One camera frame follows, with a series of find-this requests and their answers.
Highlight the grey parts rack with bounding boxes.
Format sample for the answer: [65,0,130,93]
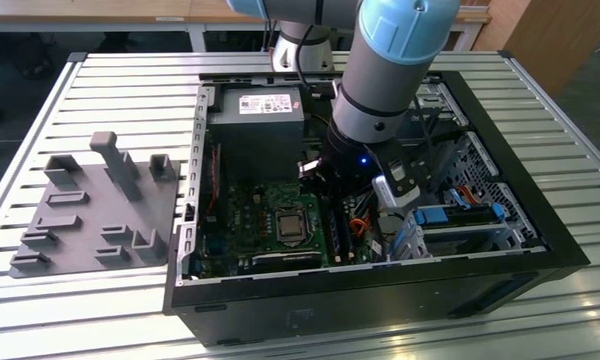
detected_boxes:
[9,130,182,279]

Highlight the thin red wire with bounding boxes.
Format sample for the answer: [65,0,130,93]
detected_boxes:
[205,142,222,223]

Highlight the black cable bundle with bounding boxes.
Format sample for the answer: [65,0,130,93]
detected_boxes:
[409,104,464,185]

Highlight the black open PC case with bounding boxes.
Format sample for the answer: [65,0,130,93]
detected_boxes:
[161,69,592,348]

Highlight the red and blue wires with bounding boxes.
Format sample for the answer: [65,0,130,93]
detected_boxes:
[448,184,489,208]

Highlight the silver CPU in socket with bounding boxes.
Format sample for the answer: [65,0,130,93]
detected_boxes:
[274,208,308,245]

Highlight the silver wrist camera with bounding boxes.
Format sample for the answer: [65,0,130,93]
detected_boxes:
[370,159,422,209]

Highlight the dark hanging cable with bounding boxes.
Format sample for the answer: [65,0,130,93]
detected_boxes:
[261,18,277,52]

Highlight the brown wooden cabinet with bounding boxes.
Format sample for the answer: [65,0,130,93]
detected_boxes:
[472,0,600,95]

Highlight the orange wire bundle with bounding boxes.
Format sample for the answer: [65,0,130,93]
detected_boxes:
[348,218,370,238]

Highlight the blue disk carrier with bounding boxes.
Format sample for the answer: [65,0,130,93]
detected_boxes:
[413,203,505,229]

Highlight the green motherboard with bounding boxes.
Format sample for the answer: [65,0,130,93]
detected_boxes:
[194,175,381,275]

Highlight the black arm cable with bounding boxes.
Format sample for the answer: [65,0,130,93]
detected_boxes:
[296,22,337,101]

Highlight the metal drive cage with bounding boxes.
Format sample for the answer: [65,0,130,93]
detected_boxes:
[404,80,470,151]

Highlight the round grey case speaker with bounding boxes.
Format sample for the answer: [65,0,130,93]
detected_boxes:
[377,212,406,236]

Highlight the wooden desk with white frame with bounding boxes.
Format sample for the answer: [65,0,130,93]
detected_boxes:
[0,0,492,53]

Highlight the grey power supply unit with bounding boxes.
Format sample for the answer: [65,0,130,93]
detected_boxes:
[206,86,306,185]

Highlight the black graphics card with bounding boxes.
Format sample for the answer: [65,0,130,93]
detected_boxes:
[250,250,325,270]

